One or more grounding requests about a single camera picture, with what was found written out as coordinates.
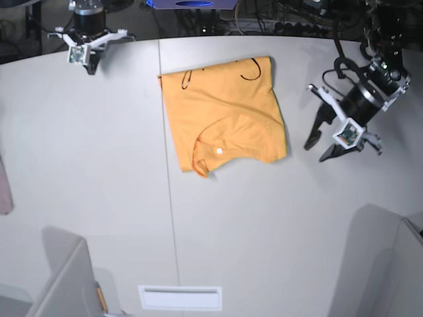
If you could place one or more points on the pink cloth at left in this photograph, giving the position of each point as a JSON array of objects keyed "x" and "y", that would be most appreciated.
[{"x": 6, "y": 199}]

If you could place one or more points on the purple box with blue oval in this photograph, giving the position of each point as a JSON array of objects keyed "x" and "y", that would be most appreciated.
[{"x": 194, "y": 4}]

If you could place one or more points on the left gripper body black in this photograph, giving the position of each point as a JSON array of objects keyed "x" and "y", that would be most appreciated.
[{"x": 362, "y": 103}]

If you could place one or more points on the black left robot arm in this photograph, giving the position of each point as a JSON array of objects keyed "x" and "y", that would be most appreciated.
[{"x": 380, "y": 83}]

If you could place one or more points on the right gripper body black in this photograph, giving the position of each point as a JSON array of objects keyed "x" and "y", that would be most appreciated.
[{"x": 89, "y": 23}]

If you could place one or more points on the orange T-shirt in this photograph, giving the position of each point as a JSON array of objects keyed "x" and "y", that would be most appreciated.
[{"x": 223, "y": 112}]

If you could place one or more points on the grey bin lower right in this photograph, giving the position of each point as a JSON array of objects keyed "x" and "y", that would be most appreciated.
[{"x": 394, "y": 286}]

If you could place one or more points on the grey bin lower left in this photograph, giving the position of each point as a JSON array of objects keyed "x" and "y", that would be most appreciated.
[{"x": 70, "y": 289}]

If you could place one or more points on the grey bin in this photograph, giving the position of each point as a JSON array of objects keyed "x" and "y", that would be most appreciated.
[
  {"x": 394, "y": 286},
  {"x": 70, "y": 289}
]

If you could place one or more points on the black power strip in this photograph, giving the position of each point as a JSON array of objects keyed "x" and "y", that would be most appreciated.
[{"x": 301, "y": 30}]

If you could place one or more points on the white label plate on table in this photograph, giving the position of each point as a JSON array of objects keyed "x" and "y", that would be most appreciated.
[{"x": 175, "y": 298}]

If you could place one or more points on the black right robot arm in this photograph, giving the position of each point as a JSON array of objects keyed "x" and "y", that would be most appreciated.
[{"x": 86, "y": 4}]

